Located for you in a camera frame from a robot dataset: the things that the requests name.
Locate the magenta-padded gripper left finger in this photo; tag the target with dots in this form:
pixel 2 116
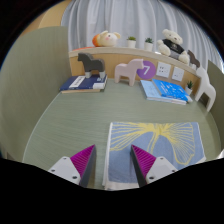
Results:
pixel 66 170

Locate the round purple number sign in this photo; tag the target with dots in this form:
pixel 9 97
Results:
pixel 149 71

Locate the white grey curtain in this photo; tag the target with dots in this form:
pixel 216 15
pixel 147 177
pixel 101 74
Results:
pixel 140 16

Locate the white teddy bear, black shirt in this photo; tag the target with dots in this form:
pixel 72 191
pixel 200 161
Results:
pixel 171 46

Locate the green desk partition panel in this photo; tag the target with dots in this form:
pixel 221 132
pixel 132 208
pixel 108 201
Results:
pixel 218 110
pixel 30 86

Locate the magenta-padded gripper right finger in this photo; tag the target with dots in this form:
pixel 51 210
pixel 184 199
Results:
pixel 160 168

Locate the blue towel with yellow leaf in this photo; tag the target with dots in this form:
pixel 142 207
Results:
pixel 173 146

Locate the cream and orange plush toy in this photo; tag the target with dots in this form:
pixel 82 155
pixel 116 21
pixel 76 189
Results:
pixel 107 39

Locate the light blue book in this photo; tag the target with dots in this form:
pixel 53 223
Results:
pixel 148 90

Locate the dark blue book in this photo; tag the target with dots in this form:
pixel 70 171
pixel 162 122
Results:
pixel 80 83

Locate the dark grey horse figure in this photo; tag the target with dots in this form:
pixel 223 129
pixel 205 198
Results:
pixel 91 63

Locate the pink horse figure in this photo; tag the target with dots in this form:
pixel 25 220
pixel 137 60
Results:
pixel 128 70

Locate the bright blue book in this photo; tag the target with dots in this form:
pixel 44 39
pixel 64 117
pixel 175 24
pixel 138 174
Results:
pixel 170 90

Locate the white wall socket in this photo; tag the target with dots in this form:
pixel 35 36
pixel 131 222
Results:
pixel 163 70
pixel 177 74

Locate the small potted plant, white pot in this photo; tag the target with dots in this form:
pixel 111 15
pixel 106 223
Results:
pixel 131 43
pixel 189 90
pixel 148 46

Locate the large white horse figure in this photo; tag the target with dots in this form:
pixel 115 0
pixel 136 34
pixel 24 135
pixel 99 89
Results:
pixel 205 86

